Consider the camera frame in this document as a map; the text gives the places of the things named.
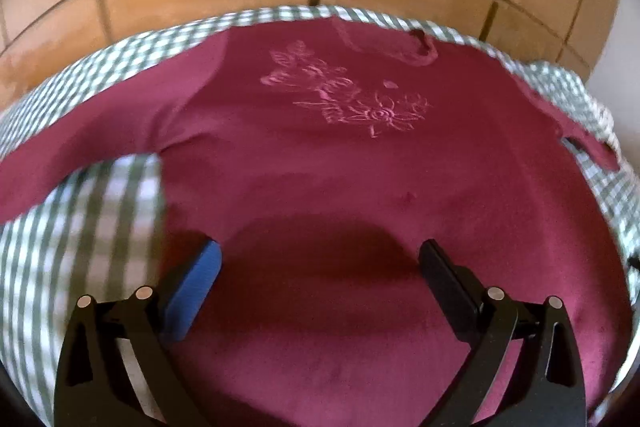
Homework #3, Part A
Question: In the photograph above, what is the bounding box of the maroon embroidered sweater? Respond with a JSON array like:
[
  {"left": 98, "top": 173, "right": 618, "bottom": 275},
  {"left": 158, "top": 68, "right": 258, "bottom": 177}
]
[{"left": 1, "top": 17, "right": 631, "bottom": 426}]

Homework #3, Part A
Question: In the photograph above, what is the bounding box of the green white checkered bedspread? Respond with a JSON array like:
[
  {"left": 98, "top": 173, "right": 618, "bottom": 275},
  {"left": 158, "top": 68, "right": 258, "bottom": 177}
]
[{"left": 0, "top": 4, "right": 640, "bottom": 427}]

